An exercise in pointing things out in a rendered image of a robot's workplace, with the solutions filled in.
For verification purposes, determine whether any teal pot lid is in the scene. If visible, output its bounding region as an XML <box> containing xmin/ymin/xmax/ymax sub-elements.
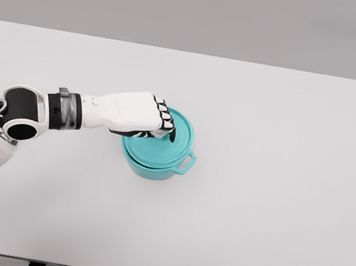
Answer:
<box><xmin>118</xmin><ymin>100</ymin><xmax>200</xmax><ymax>172</ymax></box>

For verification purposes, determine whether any teal pot with handles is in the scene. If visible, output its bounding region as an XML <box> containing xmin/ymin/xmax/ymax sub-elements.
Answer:
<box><xmin>117</xmin><ymin>134</ymin><xmax>199</xmax><ymax>187</ymax></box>

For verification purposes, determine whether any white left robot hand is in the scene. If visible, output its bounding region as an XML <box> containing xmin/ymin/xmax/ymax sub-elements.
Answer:
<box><xmin>103</xmin><ymin>86</ymin><xmax>184</xmax><ymax>146</ymax></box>

